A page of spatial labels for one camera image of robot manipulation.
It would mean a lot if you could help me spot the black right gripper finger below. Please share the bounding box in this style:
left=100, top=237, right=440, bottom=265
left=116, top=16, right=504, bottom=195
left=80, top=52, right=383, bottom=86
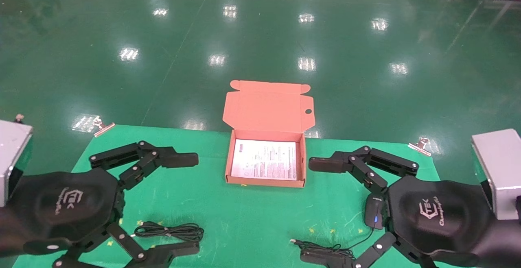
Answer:
left=300, top=231, right=438, bottom=268
left=308, top=146, right=419, bottom=193

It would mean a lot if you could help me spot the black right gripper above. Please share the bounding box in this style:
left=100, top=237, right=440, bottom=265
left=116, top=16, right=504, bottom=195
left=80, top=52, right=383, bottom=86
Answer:
left=385, top=176, right=499, bottom=257

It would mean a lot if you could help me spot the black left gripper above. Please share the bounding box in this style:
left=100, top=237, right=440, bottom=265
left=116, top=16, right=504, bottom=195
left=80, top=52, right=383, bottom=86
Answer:
left=0, top=140, right=200, bottom=268

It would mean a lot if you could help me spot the black data cable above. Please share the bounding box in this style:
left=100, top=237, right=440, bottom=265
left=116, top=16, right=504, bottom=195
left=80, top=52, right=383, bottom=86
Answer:
left=134, top=220, right=205, bottom=243

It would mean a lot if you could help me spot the black wired computer mouse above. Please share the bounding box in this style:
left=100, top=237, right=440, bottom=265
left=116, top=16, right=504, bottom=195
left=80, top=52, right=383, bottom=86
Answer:
left=290, top=194, right=388, bottom=259

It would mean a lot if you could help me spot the orange cardboard box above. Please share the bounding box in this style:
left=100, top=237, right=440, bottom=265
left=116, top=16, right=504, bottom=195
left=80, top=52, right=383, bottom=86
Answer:
left=223, top=80, right=316, bottom=188

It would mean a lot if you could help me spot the white printed paper sheet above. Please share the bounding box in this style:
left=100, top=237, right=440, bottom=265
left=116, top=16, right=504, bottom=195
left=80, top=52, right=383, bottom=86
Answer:
left=231, top=139, right=298, bottom=181

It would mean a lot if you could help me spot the metal binder clip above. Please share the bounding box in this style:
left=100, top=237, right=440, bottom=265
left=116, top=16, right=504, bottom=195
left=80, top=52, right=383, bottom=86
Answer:
left=93, top=118, right=116, bottom=137
left=408, top=137, right=432, bottom=157

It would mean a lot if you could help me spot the green table mat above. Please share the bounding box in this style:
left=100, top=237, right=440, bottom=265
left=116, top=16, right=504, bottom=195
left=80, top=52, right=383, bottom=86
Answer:
left=12, top=124, right=477, bottom=268

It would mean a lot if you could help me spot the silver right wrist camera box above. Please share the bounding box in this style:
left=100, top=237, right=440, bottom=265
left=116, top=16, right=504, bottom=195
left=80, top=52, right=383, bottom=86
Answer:
left=471, top=129, right=521, bottom=220

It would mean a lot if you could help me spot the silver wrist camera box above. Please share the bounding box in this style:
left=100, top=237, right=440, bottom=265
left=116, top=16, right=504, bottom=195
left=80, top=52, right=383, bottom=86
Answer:
left=471, top=129, right=521, bottom=220
left=0, top=120, right=34, bottom=207

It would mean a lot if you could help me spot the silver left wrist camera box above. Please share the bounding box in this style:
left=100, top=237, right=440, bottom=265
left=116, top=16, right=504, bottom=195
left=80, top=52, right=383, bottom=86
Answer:
left=0, top=120, right=34, bottom=207

